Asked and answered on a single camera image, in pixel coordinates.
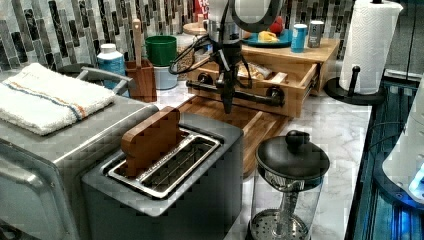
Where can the round wooden lid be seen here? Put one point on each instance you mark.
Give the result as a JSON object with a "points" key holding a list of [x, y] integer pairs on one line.
{"points": [[196, 28]]}

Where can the red plush apple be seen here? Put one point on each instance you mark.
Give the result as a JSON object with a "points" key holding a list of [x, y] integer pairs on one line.
{"points": [[277, 26]]}

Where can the white cup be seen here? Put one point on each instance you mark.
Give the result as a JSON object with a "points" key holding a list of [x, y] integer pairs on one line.
{"points": [[164, 79]]}

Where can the wooden toast slice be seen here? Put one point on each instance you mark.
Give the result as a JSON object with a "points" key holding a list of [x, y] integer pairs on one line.
{"points": [[151, 139]]}

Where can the paper towel roll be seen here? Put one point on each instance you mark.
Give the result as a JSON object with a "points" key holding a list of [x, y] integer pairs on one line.
{"points": [[368, 43]]}

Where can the brown wooden utensil holder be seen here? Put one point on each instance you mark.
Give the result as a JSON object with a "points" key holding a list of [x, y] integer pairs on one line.
{"points": [[144, 87]]}

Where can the yellow plush banana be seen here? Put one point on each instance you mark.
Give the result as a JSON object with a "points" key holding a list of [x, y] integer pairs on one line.
{"points": [[267, 37]]}

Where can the wooden drawer cabinet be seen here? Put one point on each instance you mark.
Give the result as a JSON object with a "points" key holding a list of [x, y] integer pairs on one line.
{"points": [[277, 58]]}

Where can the wooden spatula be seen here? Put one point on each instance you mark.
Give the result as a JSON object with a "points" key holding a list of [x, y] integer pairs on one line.
{"points": [[136, 26]]}

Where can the grey can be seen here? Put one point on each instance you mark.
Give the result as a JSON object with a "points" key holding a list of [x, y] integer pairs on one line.
{"points": [[315, 33]]}

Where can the green cup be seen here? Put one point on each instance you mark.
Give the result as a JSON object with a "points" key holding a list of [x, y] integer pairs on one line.
{"points": [[161, 50]]}

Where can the clear jar with lid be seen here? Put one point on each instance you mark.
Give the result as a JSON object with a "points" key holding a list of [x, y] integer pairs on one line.
{"points": [[183, 42]]}

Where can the red Froot Loops box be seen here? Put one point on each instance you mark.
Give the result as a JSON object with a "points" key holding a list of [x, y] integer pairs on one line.
{"points": [[201, 9]]}

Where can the black paper towel holder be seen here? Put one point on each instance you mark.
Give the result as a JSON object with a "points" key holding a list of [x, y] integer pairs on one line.
{"points": [[349, 96]]}

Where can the silver toaster oven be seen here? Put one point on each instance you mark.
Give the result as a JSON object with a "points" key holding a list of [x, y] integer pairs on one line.
{"points": [[41, 189]]}

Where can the white striped towel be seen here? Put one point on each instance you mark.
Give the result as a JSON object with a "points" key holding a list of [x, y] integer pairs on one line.
{"points": [[43, 101]]}

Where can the wooden drawer with black handle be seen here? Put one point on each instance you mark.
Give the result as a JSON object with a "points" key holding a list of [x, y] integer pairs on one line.
{"points": [[284, 93]]}

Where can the blue can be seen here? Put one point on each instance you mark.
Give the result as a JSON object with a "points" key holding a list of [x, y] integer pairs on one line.
{"points": [[298, 38]]}

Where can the snack bag in drawer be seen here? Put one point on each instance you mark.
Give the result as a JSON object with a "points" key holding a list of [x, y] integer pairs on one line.
{"points": [[254, 71]]}

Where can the blue white bottle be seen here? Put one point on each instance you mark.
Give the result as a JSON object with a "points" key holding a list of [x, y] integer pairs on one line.
{"points": [[109, 59]]}

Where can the black silver toaster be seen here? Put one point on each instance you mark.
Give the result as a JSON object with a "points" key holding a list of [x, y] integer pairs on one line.
{"points": [[193, 192]]}

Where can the french press coffee maker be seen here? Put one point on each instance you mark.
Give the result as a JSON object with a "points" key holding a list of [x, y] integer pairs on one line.
{"points": [[287, 186]]}

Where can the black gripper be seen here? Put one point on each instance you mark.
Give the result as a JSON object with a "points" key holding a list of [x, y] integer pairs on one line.
{"points": [[227, 56]]}

